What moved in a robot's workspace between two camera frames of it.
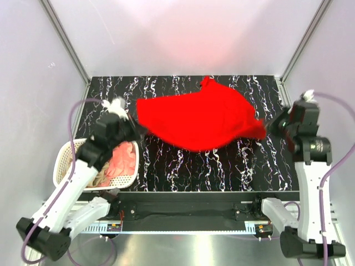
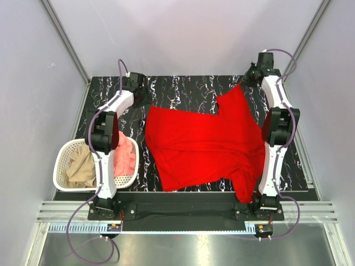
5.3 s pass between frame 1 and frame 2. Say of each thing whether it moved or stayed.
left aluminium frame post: stayed
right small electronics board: stayed
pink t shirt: stayed
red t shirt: moved
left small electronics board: stayed
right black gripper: moved
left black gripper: moved
